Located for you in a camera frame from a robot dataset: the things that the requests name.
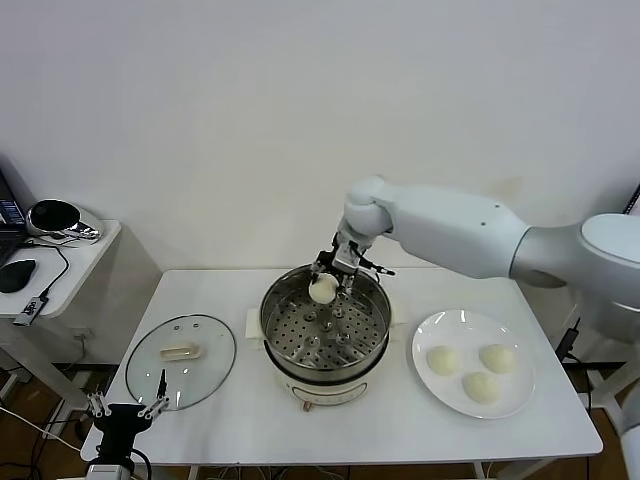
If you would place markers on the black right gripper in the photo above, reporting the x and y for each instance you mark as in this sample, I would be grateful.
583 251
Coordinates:
330 262

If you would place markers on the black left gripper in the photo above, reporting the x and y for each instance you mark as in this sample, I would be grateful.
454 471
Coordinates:
120 422

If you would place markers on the white steamed baozi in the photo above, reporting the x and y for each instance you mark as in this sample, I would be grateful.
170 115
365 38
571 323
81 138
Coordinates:
442 360
480 388
322 291
497 359

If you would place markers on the round glass pot lid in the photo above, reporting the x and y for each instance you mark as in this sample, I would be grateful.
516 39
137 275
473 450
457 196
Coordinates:
200 370

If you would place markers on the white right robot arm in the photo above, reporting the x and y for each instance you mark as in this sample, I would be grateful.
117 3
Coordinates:
450 230

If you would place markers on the stainless steel steamer pot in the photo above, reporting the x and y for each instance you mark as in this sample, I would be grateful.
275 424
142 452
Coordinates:
300 330

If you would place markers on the cream electric cooker base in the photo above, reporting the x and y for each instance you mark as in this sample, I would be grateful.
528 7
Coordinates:
330 387

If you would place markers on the grey USB hub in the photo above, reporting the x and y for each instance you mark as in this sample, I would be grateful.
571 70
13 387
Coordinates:
30 311

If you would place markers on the white round plate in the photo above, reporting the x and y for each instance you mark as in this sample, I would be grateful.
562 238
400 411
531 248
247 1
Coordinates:
470 330

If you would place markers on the white side table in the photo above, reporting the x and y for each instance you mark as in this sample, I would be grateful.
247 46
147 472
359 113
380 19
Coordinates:
607 395
85 260

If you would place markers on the black computer mouse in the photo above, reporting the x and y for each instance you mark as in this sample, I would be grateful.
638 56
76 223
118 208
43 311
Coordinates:
17 275

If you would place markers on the chrome and black gadget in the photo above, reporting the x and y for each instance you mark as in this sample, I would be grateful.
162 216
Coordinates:
52 215

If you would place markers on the black laptop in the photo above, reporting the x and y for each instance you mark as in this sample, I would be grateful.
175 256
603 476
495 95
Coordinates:
10 235
635 200

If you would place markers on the black power adapter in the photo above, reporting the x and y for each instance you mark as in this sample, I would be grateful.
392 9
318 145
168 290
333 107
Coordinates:
567 342

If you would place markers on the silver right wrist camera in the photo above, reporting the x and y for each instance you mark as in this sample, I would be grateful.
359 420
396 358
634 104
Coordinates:
346 262

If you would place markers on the white wall socket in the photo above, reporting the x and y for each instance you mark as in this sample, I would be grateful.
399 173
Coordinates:
84 333

